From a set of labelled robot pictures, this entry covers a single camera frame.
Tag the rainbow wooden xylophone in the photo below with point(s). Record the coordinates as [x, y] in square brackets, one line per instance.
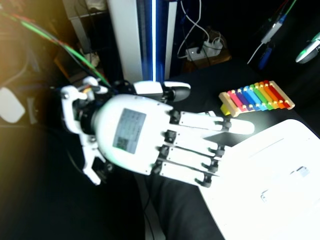
[257, 98]

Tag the white plastic tray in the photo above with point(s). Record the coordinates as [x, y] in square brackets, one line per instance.
[275, 187]

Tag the yellow block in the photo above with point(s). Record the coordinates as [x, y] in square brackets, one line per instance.
[225, 110]

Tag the white power adapter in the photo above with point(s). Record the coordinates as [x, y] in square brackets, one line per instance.
[192, 53]

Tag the white column with blue light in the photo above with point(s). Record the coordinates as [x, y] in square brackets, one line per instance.
[127, 37]

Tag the white power strip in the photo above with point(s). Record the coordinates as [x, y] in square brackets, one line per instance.
[212, 47]

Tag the brown wooden board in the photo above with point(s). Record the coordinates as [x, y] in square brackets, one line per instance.
[225, 58]

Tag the black table cloth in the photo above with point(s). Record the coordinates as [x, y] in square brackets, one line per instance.
[190, 215]

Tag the white shelf unit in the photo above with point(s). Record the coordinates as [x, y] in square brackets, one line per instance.
[78, 27]

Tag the blue connector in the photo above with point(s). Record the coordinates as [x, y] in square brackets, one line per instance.
[265, 56]

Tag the small white adapter box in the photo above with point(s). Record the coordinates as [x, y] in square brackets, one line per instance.
[271, 31]

